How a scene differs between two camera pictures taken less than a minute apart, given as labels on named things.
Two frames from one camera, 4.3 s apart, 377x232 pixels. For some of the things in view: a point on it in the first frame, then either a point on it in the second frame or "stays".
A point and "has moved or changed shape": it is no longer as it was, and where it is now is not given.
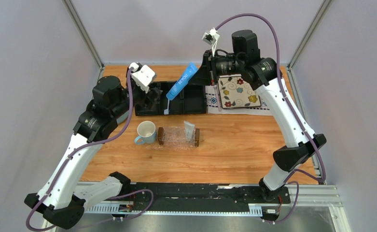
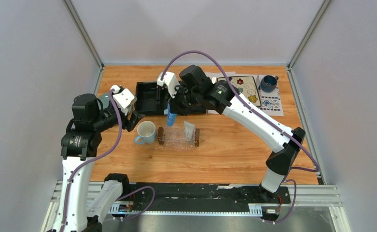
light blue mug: (146, 132) stays
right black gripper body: (215, 66) → (184, 100)
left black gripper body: (141, 97) → (127, 123)
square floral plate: (235, 92) stays
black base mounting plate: (159, 197) stays
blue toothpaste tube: (189, 71) has moved or changed shape
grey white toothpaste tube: (189, 128) stays
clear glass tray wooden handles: (174, 139) stays
